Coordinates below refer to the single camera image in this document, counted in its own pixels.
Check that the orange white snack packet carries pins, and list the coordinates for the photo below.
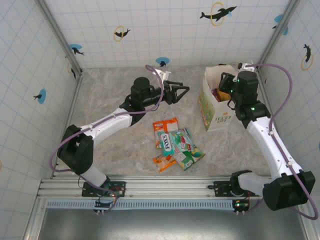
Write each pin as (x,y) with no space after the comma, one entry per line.
(165,125)

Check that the illustrated white paper bag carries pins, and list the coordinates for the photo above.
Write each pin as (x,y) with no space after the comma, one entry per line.
(220,115)

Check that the teal red snack packet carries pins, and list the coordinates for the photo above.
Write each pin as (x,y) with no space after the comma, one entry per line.
(182,140)

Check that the green snack packet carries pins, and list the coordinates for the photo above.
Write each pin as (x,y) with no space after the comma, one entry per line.
(188,160)

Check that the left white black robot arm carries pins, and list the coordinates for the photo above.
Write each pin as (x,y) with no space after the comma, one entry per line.
(75,150)

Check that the dolphin blue circle sticker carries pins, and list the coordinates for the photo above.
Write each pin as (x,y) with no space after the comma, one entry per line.
(278,18)
(162,61)
(42,96)
(75,48)

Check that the small orange snack packet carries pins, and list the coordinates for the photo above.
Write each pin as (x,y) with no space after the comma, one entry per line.
(162,163)

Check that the aluminium corner post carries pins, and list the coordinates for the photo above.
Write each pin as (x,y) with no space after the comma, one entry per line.
(277,32)
(58,35)

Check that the aluminium side rail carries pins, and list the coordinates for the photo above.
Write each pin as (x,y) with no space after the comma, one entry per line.
(71,110)

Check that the aluminium rail frame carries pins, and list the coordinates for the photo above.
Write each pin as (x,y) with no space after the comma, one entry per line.
(165,186)

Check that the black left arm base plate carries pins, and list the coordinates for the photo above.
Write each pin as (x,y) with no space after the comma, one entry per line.
(120,186)

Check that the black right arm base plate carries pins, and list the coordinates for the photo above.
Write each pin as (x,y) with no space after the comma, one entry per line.
(220,187)

